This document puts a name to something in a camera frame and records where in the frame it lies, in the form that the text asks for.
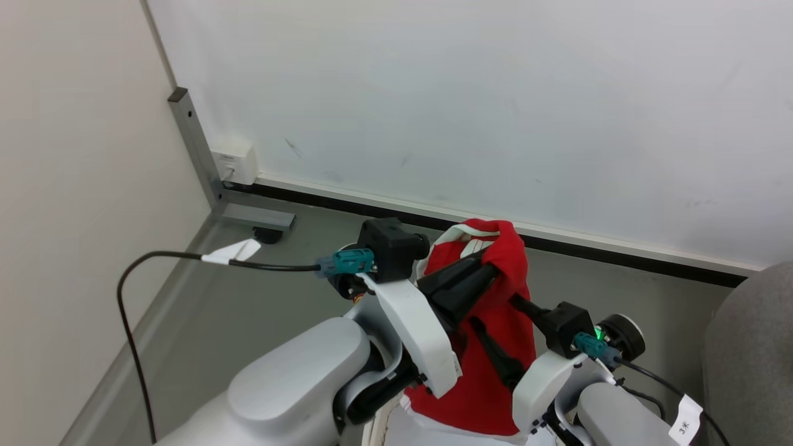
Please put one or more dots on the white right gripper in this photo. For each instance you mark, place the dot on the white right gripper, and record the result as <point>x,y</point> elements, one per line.
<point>545,387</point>

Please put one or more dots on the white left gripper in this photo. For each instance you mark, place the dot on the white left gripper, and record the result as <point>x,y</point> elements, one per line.
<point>421,334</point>

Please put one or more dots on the red cloth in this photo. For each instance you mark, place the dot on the red cloth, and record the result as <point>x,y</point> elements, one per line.
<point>489,371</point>

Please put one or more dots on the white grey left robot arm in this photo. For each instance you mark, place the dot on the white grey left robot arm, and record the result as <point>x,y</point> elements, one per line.
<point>297,384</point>

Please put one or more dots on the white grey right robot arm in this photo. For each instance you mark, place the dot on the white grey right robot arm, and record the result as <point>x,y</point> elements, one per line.
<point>619,415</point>

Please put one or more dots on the grey fabric sofa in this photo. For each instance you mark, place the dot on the grey fabric sofa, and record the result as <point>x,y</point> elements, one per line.
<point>753,359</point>

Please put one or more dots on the white and black baseboard strip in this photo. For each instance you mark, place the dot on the white and black baseboard strip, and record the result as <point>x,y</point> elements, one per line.
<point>557,238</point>

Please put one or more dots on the white plastic laundry basket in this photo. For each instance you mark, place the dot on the white plastic laundry basket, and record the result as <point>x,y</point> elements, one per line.
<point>433,433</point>

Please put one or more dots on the grey floor skirting strip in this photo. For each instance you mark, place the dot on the grey floor skirting strip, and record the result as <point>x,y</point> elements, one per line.
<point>124,359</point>

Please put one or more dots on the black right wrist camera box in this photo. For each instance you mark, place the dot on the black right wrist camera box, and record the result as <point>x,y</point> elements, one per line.
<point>567,328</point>

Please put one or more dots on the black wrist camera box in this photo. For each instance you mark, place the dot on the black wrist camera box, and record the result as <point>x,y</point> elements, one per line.
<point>390,244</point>
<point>567,328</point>

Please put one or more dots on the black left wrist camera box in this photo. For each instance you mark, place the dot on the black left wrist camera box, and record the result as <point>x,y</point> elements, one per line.
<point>390,244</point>

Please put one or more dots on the black round frame foot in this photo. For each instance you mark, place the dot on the black round frame foot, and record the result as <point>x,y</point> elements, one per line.
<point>267,235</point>

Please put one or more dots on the white wall socket box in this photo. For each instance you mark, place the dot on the white wall socket box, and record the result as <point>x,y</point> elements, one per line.
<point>238,162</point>

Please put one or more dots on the grey metal frame post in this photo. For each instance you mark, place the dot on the grey metal frame post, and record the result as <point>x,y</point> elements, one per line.
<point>204,161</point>

